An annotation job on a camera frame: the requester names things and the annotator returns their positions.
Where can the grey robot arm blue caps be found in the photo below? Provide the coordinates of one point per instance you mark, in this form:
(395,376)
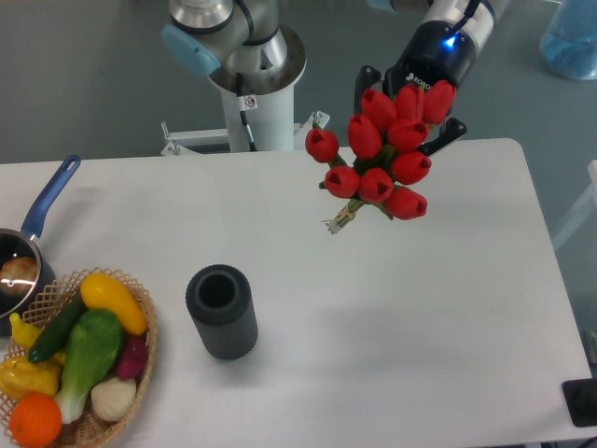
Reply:
(224,26)

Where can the blue translucent container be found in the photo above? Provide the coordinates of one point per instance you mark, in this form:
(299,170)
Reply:
(568,46)

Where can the dark grey ribbed vase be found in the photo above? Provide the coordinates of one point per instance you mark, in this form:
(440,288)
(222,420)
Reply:
(220,303)

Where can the white metal frame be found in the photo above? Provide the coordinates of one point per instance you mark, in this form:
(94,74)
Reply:
(578,213)

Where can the white garlic bulb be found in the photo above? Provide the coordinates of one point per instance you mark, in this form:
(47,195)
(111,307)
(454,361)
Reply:
(112,398)

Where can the yellow gourd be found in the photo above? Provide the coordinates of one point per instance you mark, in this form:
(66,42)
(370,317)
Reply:
(20,378)

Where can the blue handled saucepan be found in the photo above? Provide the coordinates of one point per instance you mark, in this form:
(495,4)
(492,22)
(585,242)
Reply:
(22,243)

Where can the brown bread roll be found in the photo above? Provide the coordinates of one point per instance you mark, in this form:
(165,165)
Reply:
(18,276)

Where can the red tulip bouquet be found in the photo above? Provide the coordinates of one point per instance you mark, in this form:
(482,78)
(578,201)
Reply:
(384,138)

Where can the black device at edge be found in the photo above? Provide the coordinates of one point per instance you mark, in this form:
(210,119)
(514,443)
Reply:
(580,398)

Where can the yellow squash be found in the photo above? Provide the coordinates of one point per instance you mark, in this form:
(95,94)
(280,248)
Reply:
(103,291)

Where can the green bok choy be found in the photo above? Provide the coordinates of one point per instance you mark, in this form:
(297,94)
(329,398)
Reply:
(91,351)

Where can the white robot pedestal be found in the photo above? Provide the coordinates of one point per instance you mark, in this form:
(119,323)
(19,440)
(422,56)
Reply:
(257,92)

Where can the dark green cucumber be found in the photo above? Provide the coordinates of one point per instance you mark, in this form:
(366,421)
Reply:
(54,336)

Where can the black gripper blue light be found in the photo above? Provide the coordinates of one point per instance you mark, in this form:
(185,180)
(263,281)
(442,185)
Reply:
(434,53)

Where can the orange fruit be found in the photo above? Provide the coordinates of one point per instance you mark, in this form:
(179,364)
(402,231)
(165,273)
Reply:
(35,421)

